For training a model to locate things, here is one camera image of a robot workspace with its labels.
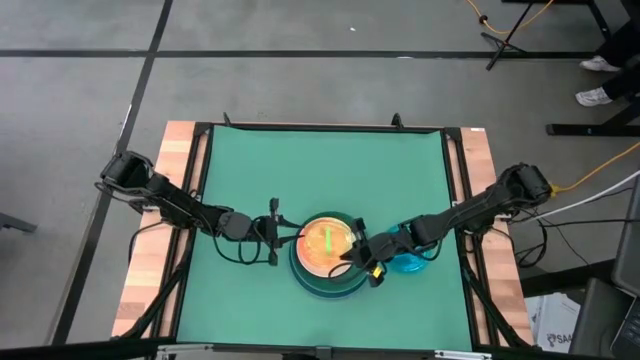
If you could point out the grey floor bracket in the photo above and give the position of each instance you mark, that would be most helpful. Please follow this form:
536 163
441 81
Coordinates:
17 222

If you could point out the large blue plastic plate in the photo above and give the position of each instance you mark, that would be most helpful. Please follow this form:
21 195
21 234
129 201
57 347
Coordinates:
330 297

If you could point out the black stand base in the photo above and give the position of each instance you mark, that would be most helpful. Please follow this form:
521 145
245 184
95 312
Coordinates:
590 130

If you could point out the teal bowl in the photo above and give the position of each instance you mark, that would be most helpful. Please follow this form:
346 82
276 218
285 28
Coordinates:
345 285

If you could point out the cyan translucent plastic plate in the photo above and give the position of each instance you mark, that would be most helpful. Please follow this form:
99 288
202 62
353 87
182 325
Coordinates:
407 261

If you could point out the grey laptop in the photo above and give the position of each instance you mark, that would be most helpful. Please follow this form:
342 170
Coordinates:
630 240

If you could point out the black tripod stand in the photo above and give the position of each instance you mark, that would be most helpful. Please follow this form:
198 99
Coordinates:
502 42

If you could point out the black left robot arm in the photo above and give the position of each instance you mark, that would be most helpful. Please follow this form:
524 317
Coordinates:
170 200

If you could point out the wooden table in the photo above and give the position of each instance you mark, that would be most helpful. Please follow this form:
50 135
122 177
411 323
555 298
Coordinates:
150 260

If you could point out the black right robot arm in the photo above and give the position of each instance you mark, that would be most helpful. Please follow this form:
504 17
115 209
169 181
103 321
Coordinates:
480 205

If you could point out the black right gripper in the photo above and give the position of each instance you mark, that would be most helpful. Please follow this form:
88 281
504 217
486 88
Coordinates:
372 250

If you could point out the white shoe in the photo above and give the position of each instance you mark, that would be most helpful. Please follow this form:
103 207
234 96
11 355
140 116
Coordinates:
597 64
592 96

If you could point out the white printed box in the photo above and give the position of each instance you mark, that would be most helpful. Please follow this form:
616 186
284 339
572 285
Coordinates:
555 320

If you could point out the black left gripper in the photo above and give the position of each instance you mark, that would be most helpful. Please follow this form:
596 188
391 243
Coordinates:
267 230

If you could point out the black table frame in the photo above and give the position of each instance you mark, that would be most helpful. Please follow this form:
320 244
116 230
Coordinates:
320 127

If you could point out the orange translucent plastic plate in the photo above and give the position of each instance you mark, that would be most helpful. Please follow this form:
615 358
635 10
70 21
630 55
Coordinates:
317 245

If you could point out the person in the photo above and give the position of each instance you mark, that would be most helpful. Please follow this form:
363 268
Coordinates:
622 45

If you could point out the black crossbar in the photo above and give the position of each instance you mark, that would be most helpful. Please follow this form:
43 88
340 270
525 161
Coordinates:
75 350

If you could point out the green table mat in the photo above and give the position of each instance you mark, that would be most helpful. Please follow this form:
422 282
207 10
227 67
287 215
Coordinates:
325 170

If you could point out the black mat clamp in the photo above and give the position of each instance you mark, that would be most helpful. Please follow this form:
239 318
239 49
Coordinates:
227 120
397 121

